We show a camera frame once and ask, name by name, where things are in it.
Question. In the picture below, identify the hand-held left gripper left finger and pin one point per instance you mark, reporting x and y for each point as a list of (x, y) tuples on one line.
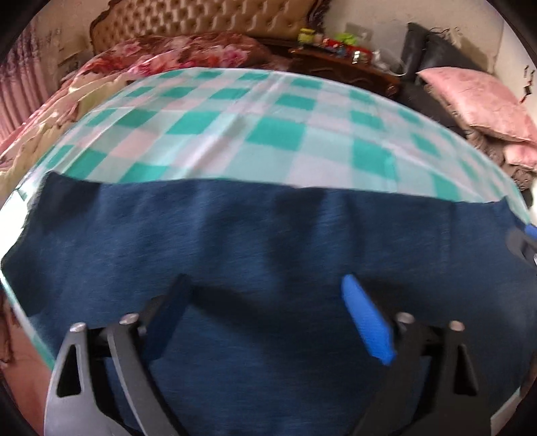
[(168, 312)]

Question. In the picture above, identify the tufted tan headboard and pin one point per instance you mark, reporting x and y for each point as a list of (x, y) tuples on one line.
[(201, 19)]

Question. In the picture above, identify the white wardrobe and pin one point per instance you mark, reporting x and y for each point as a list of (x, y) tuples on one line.
[(514, 46)]

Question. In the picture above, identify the pink curtain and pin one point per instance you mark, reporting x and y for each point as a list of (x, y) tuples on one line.
[(21, 88)]

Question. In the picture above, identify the small pink pillow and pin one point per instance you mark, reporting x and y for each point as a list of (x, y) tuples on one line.
[(522, 155)]

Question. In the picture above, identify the green plastic bag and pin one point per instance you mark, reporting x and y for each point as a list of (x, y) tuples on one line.
[(346, 38)]

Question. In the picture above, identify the white wall socket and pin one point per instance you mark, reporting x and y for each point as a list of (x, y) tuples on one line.
[(360, 30)]

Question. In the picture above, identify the black leather chair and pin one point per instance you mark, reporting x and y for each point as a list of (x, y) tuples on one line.
[(444, 52)]

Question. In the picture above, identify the green white checkered bed sheet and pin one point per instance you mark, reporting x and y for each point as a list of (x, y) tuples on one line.
[(251, 125)]

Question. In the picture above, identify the beige floral quilt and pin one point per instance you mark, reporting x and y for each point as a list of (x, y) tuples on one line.
[(46, 125)]

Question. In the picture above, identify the red tassel ornament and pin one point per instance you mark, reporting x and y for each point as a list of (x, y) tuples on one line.
[(527, 84)]

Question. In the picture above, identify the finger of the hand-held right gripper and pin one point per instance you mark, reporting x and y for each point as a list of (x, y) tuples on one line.
[(522, 243)]

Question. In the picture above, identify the dark blue towel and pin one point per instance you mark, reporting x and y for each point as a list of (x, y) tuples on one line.
[(251, 234)]

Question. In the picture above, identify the round metal tin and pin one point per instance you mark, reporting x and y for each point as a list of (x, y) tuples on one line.
[(361, 56)]

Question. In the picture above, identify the yellow green jar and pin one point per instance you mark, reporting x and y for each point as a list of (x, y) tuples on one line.
[(306, 37)]

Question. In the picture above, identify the dark wooden nightstand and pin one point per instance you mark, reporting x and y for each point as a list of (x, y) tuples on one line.
[(344, 71)]

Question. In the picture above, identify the grey brown folded blanket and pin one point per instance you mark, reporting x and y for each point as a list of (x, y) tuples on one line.
[(495, 153)]

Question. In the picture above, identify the red floral blanket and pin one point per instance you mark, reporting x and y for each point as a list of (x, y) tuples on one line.
[(176, 52)]

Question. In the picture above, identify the large pink pillow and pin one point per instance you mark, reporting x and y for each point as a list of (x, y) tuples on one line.
[(478, 100)]

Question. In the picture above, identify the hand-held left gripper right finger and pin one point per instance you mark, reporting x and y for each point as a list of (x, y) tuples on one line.
[(369, 323)]

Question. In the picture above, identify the red box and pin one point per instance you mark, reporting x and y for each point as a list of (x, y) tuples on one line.
[(333, 45)]

